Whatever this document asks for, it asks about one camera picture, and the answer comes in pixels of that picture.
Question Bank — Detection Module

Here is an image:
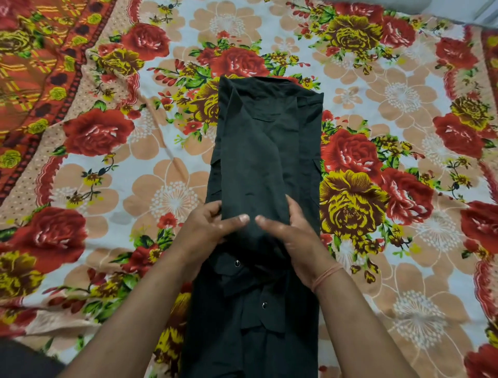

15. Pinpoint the person's left hand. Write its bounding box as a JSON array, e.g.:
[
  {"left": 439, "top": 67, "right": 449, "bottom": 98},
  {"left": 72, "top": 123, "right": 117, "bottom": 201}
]
[{"left": 171, "top": 200, "right": 251, "bottom": 281}]

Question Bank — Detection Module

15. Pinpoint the dark green shirt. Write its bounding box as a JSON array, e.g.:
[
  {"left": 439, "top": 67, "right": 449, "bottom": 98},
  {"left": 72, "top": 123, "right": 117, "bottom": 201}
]
[{"left": 178, "top": 75, "right": 325, "bottom": 378}]

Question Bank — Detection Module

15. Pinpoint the pink thread bracelet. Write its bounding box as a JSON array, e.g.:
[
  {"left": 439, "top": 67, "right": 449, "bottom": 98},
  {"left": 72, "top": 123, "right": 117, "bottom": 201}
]
[{"left": 311, "top": 264, "right": 345, "bottom": 293}]

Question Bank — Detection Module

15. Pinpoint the person's left forearm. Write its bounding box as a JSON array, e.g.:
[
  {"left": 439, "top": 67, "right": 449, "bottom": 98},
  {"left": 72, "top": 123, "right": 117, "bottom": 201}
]
[{"left": 58, "top": 253, "right": 203, "bottom": 378}]

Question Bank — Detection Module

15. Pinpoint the person's right forearm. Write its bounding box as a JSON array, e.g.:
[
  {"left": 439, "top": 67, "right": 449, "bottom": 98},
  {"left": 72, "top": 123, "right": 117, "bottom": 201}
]
[{"left": 315, "top": 268, "right": 419, "bottom": 378}]

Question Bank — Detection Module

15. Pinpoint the person's right hand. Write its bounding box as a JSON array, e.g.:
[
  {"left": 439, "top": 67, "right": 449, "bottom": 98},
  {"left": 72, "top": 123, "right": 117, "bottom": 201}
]
[{"left": 255, "top": 194, "right": 343, "bottom": 291}]

